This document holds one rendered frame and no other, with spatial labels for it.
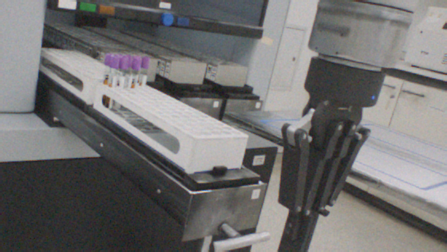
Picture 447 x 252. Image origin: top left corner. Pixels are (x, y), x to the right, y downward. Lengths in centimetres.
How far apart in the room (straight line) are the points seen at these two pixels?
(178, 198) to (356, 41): 29
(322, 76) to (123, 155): 35
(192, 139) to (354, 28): 25
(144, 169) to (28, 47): 44
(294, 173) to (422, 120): 253
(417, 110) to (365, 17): 256
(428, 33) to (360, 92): 256
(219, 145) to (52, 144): 45
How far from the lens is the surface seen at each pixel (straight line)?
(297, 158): 48
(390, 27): 47
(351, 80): 47
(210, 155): 62
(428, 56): 301
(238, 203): 64
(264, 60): 138
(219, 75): 125
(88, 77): 86
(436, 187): 86
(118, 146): 72
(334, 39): 47
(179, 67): 117
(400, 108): 305
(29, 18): 99
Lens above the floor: 103
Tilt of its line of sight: 17 degrees down
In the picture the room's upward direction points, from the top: 11 degrees clockwise
